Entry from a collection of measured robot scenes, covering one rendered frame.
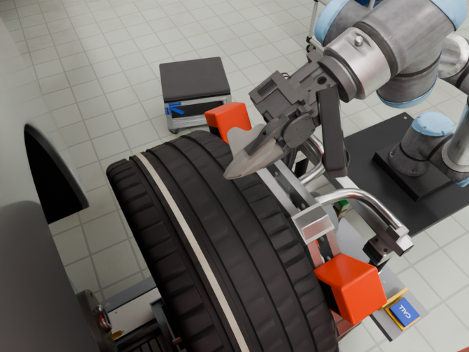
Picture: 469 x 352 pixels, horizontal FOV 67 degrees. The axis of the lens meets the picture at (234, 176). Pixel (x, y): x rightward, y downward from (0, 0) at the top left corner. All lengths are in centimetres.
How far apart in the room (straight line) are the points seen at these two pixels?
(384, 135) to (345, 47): 158
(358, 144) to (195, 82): 99
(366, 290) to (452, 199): 135
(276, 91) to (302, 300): 32
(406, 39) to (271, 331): 45
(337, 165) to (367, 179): 137
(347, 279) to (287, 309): 11
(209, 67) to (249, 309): 188
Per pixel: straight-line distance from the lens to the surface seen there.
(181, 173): 63
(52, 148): 96
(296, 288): 59
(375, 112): 266
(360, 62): 49
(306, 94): 51
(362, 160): 190
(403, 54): 52
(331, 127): 47
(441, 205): 188
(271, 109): 49
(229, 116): 75
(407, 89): 62
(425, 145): 172
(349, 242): 143
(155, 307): 162
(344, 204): 125
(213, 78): 220
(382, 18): 52
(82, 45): 337
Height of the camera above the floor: 167
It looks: 53 degrees down
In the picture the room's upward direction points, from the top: straight up
